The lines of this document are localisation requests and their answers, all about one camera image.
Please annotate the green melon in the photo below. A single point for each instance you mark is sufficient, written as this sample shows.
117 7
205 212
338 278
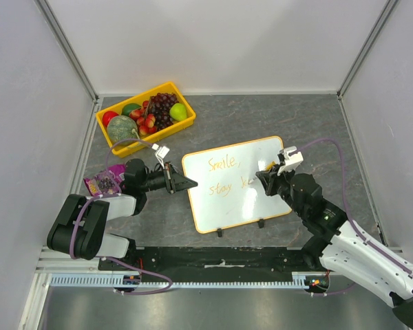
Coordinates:
122 128

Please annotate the purple grape bunch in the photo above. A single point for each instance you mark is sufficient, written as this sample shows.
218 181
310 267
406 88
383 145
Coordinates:
160 106

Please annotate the whiteboard with yellow frame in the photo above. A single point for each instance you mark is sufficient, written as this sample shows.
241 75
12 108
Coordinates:
225 196

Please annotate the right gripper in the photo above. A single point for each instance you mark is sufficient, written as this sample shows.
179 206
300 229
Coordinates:
270 179

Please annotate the yellow plastic bin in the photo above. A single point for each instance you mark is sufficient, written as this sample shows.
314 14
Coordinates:
124 151

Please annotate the red cherries cluster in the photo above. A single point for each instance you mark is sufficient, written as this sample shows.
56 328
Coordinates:
145 120

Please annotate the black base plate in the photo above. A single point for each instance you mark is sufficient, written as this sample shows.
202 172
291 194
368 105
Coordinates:
223 264

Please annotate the white marker with yellow cap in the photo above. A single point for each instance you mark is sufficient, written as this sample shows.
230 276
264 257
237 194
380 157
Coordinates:
259 173

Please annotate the green lime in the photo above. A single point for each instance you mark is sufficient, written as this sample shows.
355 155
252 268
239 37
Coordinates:
128 108

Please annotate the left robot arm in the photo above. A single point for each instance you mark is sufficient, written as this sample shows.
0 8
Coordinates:
79 228

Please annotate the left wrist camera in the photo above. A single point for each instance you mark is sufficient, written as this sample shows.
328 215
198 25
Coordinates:
160 152

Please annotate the green pear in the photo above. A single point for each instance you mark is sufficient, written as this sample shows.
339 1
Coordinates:
178 112

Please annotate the purple snack bag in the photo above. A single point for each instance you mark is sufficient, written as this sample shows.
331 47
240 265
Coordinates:
106 182

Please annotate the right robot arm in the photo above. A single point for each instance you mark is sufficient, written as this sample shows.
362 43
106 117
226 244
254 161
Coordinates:
339 244

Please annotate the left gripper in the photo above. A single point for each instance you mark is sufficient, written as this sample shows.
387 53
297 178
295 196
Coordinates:
175 181

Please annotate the red apple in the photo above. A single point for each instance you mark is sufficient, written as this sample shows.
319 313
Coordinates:
107 117

